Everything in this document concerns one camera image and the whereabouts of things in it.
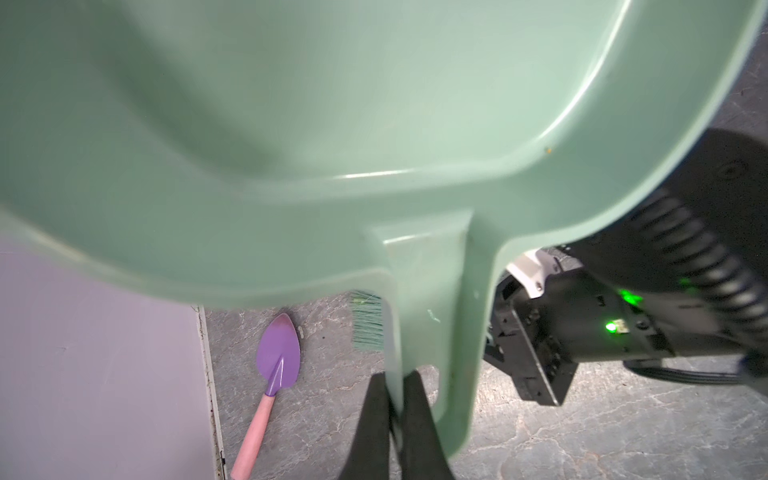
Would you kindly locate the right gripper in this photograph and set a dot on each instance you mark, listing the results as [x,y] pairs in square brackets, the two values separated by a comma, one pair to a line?
[540,342]

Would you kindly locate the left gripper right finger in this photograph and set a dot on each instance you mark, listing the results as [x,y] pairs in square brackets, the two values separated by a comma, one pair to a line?
[421,454]

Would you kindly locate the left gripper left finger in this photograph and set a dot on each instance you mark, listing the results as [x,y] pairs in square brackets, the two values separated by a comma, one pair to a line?
[368,457]

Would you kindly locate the mint green hand brush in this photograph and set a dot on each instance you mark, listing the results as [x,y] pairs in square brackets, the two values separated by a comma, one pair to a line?
[368,332]

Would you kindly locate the mint green dustpan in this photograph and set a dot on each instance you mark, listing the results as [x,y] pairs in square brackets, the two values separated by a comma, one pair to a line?
[266,153]

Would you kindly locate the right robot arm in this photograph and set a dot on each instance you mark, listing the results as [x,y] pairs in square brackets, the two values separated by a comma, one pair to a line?
[676,290]

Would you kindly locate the purple pink scoop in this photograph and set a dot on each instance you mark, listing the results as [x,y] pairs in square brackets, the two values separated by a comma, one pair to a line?
[278,361]

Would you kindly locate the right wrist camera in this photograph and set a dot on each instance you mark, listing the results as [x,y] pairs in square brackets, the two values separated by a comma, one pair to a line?
[532,269]

